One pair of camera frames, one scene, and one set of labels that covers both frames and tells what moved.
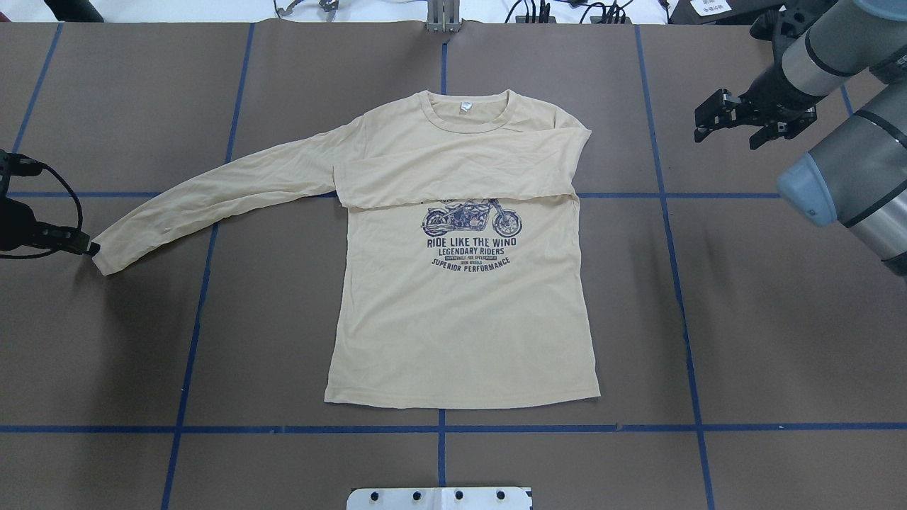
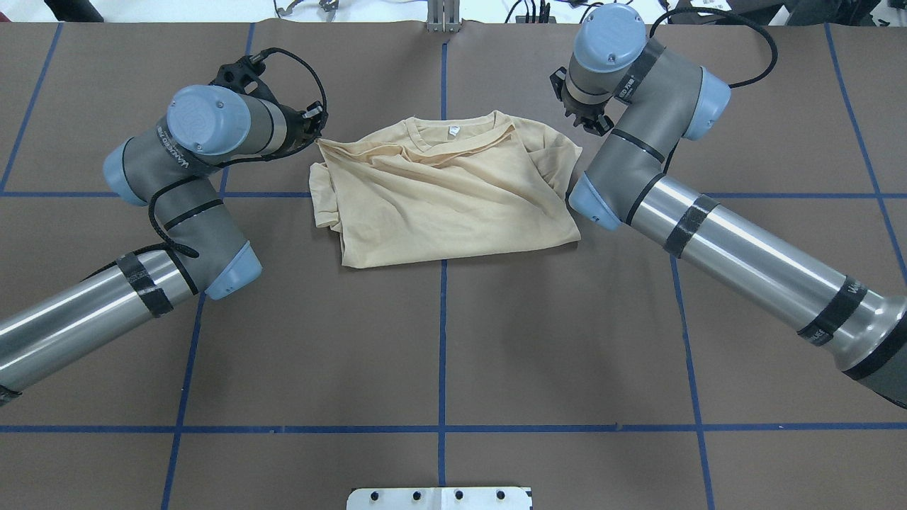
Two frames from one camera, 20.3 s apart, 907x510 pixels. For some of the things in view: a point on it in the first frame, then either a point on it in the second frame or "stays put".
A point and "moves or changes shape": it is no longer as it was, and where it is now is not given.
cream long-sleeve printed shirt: x=461 y=278 moves or changes shape
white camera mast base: x=439 y=499 stays put
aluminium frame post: x=443 y=15 stays put
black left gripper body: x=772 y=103 to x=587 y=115
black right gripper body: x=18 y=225 to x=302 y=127
